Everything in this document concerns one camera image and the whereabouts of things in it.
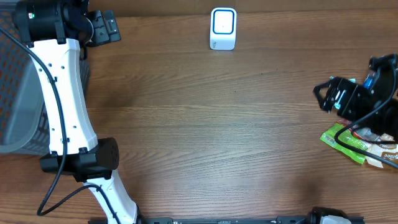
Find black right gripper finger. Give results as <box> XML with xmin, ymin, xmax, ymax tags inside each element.
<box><xmin>313</xmin><ymin>77</ymin><xmax>340</xmax><ymax>93</ymax></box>
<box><xmin>313</xmin><ymin>88</ymin><xmax>335</xmax><ymax>113</ymax></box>

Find beige foil snack pouch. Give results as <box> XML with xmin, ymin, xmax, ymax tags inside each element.
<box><xmin>366</xmin><ymin>134</ymin><xmax>397</xmax><ymax>169</ymax></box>

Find mint green snack packet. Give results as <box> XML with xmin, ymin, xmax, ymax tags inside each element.
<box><xmin>333</xmin><ymin>80</ymin><xmax>346</xmax><ymax>110</ymax></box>

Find blue snack bar wrapper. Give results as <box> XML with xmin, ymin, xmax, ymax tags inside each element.
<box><xmin>363</xmin><ymin>73</ymin><xmax>374</xmax><ymax>90</ymax></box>

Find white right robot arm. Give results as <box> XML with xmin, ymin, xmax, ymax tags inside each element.
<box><xmin>313</xmin><ymin>72</ymin><xmax>397</xmax><ymax>138</ymax></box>

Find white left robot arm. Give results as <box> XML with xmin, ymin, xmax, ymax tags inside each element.
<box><xmin>13</xmin><ymin>1</ymin><xmax>144</xmax><ymax>223</ymax></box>

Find white barcode scanner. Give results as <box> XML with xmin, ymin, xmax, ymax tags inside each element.
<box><xmin>210</xmin><ymin>7</ymin><xmax>237</xmax><ymax>50</ymax></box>

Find grey plastic mesh basket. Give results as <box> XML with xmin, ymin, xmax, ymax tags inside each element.
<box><xmin>1</xmin><ymin>1</ymin><xmax>90</xmax><ymax>155</ymax></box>

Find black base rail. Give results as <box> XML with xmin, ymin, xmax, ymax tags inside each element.
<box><xmin>88</xmin><ymin>207</ymin><xmax>365</xmax><ymax>224</ymax></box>

